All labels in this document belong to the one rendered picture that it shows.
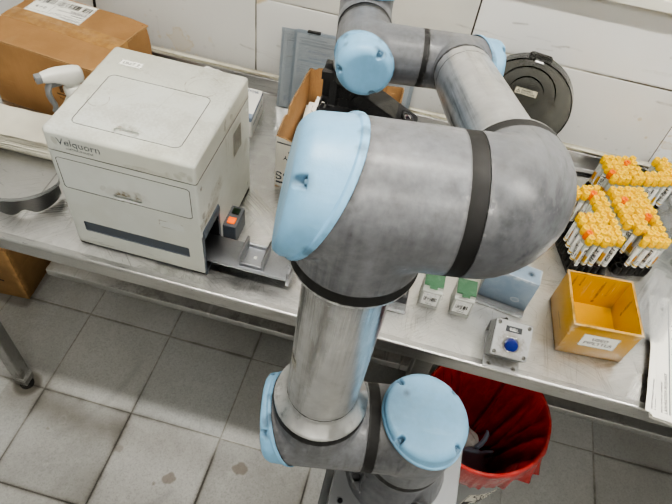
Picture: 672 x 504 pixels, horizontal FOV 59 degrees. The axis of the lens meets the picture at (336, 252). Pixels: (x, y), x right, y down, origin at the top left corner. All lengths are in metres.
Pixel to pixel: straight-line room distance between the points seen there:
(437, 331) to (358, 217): 0.82
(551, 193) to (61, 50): 1.27
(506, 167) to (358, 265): 0.13
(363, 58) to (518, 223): 0.40
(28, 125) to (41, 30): 0.22
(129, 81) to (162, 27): 0.53
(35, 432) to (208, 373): 0.55
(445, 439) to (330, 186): 0.45
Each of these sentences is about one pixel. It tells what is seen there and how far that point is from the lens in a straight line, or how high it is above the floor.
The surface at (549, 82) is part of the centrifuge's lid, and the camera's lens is 1.49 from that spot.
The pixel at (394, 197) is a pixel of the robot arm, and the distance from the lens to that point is 0.41.
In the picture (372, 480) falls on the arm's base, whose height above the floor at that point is 1.02.
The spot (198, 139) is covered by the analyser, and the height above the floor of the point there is 1.17.
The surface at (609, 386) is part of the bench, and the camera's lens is 1.29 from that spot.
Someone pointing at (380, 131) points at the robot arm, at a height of 1.60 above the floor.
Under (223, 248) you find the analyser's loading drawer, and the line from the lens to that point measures 1.23.
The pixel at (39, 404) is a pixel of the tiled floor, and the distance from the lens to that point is 2.18.
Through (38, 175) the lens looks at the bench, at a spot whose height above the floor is 0.87.
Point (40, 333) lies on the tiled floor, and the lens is 2.32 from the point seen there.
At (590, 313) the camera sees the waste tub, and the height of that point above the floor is 0.88.
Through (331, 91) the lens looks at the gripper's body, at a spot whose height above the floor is 1.30.
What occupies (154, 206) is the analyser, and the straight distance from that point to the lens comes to 1.14.
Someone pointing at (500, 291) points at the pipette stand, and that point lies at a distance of 1.26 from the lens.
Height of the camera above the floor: 1.87
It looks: 50 degrees down
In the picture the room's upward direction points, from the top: 9 degrees clockwise
